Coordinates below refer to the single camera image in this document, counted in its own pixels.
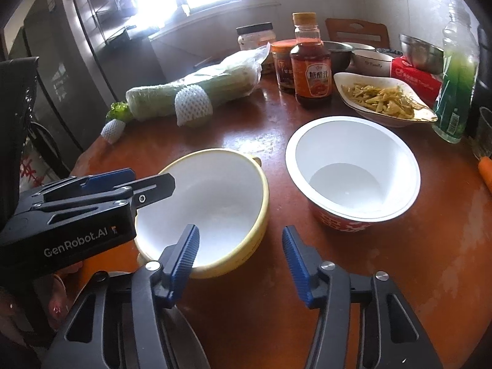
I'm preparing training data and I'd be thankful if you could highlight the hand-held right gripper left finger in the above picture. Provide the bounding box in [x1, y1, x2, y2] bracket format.
[40, 224, 201, 369]

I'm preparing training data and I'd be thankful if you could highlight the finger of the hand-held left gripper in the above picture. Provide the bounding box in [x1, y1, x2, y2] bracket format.
[33, 173, 177, 213]
[27, 168, 136, 203]

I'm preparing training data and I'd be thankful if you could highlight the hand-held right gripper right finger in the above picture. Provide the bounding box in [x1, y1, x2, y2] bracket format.
[282, 225, 443, 369]

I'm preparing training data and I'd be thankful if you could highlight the yellow bowl with white interior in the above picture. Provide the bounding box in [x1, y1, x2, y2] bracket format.
[134, 148, 270, 280]

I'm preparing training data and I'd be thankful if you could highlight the person's left hand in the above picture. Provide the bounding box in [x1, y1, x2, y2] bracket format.
[33, 260, 84, 329]

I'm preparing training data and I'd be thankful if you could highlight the fruit in white foam net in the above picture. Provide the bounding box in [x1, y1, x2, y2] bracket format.
[175, 85, 214, 127]
[101, 119, 127, 145]

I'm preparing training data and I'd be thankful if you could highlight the glass door with red characters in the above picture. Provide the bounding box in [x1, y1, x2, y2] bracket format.
[19, 150, 58, 200]

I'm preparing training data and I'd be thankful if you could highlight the green lettuce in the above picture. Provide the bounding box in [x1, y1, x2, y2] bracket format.
[106, 101, 133, 121]

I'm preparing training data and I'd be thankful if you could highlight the red and white paper bowl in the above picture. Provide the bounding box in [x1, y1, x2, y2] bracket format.
[285, 116, 421, 235]

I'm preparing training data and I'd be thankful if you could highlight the wrapped napa cabbage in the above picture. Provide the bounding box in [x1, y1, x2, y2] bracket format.
[125, 43, 272, 122]

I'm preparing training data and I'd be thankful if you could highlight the grey refrigerator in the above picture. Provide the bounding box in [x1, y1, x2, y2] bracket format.
[8, 0, 118, 177]

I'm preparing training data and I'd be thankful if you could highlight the red label sauce jar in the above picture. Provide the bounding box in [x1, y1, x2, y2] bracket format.
[270, 39, 296, 93]

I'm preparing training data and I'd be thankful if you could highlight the glass jar with dark lid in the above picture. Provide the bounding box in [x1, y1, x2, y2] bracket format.
[236, 22, 277, 52]

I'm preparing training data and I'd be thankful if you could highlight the white plate of pickled vegetables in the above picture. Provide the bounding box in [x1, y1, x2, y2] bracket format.
[333, 72, 439, 128]

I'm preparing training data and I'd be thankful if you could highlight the brown sauce bottle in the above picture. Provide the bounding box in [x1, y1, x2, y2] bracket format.
[289, 12, 333, 109]

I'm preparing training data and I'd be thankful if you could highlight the orange carrot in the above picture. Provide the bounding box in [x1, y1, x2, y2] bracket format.
[478, 156, 492, 195]

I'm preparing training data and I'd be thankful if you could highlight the stainless steel bowl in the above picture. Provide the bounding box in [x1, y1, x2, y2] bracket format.
[399, 33, 446, 74]
[323, 41, 353, 72]

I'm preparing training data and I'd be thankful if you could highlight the red tissue box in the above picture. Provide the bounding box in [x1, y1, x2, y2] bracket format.
[390, 56, 443, 104]

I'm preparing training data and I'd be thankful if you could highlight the clear drinking glass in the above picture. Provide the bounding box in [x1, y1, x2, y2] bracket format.
[471, 106, 492, 160]

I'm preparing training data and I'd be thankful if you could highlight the green plastic bottle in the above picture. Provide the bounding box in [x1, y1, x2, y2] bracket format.
[432, 0, 481, 145]

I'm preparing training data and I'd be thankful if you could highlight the wooden chair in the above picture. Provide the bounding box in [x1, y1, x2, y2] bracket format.
[325, 18, 390, 49]

